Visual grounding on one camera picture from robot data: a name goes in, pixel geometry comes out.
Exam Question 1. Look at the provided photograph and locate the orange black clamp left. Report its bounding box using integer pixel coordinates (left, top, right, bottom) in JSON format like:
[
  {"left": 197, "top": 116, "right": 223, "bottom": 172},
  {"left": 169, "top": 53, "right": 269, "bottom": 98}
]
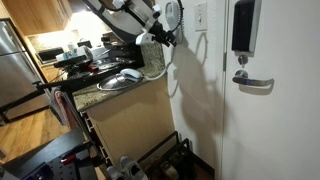
[{"left": 60, "top": 140, "right": 94, "bottom": 165}]

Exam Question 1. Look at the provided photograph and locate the black microwave oven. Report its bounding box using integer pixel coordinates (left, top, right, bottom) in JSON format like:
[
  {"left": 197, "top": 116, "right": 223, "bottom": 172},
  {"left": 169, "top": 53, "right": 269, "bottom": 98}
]
[{"left": 37, "top": 47, "right": 64, "bottom": 64}]

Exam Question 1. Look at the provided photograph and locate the stainless steel refrigerator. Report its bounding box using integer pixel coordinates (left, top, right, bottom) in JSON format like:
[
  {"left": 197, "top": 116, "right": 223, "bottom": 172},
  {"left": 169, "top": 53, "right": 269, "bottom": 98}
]
[{"left": 0, "top": 18, "right": 49, "bottom": 120}]

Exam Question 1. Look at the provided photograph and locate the white wall telephone handset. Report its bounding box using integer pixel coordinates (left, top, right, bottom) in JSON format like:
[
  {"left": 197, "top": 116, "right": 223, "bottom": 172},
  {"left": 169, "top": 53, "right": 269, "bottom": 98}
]
[{"left": 165, "top": 1, "right": 183, "bottom": 44}]

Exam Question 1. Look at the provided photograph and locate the white light switch plate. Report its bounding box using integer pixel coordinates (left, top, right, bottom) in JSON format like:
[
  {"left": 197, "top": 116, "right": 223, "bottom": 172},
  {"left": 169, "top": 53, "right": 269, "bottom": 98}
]
[{"left": 194, "top": 2, "right": 207, "bottom": 31}]

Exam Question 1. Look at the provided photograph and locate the round silver pan lid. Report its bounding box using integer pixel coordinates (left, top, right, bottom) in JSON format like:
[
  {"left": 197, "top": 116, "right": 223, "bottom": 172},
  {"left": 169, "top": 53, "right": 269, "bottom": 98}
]
[{"left": 97, "top": 73, "right": 141, "bottom": 91}]

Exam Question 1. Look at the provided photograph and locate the black electronic door lock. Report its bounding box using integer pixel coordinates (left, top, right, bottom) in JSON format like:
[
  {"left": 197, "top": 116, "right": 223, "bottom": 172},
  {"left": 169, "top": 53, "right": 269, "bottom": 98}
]
[{"left": 232, "top": 0, "right": 262, "bottom": 53}]

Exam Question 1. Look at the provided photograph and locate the grey sneaker lower right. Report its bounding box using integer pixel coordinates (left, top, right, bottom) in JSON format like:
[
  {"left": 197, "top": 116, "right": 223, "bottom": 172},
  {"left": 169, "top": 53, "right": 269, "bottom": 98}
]
[{"left": 107, "top": 166, "right": 126, "bottom": 180}]

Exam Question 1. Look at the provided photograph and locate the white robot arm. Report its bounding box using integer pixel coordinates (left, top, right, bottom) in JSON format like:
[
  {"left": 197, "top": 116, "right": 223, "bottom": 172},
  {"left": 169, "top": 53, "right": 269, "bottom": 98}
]
[{"left": 82, "top": 0, "right": 177, "bottom": 47}]

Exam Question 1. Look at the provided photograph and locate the wooden upper cabinet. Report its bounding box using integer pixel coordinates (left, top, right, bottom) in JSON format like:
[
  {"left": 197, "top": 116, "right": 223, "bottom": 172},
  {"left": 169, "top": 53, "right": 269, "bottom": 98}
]
[{"left": 2, "top": 0, "right": 72, "bottom": 35}]

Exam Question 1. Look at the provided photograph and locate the white telephone cable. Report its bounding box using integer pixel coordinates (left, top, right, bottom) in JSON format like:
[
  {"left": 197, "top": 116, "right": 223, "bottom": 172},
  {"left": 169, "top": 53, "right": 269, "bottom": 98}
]
[{"left": 143, "top": 43, "right": 179, "bottom": 82}]

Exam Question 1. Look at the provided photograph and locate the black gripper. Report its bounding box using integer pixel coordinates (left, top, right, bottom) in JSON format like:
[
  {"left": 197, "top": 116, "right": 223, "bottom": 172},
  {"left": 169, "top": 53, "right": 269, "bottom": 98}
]
[{"left": 150, "top": 21, "right": 177, "bottom": 47}]

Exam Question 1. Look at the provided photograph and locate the black coffee machine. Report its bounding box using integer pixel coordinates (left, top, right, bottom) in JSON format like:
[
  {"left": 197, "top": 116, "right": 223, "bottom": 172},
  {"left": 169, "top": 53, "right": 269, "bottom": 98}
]
[{"left": 101, "top": 32, "right": 144, "bottom": 69}]

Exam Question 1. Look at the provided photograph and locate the white entry door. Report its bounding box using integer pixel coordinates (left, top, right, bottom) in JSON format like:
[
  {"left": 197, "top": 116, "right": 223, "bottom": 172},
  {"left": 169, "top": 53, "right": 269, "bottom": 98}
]
[{"left": 221, "top": 0, "right": 320, "bottom": 180}]

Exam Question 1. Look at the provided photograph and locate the black metal shoe rack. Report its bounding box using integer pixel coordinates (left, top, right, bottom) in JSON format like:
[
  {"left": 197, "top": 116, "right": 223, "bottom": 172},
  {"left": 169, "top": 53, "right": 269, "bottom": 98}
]
[{"left": 137, "top": 130, "right": 198, "bottom": 180}]

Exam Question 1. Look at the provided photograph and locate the grey sneaker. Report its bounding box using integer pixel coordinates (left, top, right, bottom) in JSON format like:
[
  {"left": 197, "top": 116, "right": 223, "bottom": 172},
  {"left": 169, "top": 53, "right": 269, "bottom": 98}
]
[
  {"left": 107, "top": 166, "right": 126, "bottom": 180},
  {"left": 120, "top": 156, "right": 149, "bottom": 180}
]

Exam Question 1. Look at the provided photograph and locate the pink hanging towel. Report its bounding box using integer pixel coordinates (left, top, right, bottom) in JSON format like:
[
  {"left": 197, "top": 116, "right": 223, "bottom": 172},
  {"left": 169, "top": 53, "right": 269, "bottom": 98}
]
[{"left": 50, "top": 88, "right": 78, "bottom": 130}]

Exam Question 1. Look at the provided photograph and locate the silver door lever handle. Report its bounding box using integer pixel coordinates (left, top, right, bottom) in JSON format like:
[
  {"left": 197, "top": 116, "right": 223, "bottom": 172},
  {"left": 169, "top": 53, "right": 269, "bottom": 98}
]
[{"left": 232, "top": 70, "right": 273, "bottom": 87}]

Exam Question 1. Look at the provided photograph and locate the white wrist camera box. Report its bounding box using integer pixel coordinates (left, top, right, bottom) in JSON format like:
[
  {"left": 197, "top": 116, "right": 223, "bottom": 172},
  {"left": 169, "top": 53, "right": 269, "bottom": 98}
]
[{"left": 135, "top": 32, "right": 154, "bottom": 45}]

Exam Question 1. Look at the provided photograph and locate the granite counter top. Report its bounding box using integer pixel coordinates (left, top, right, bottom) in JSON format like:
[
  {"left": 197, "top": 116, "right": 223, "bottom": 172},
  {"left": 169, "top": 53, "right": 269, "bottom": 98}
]
[{"left": 73, "top": 43, "right": 166, "bottom": 112}]

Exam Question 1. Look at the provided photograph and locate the grey sneaker upper right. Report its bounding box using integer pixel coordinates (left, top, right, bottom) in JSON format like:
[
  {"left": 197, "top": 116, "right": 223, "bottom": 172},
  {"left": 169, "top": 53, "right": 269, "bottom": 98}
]
[{"left": 120, "top": 156, "right": 149, "bottom": 180}]

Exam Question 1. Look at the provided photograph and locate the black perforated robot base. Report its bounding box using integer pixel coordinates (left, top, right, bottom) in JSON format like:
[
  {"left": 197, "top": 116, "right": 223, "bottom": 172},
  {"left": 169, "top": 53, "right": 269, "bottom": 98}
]
[{"left": 0, "top": 129, "right": 97, "bottom": 180}]

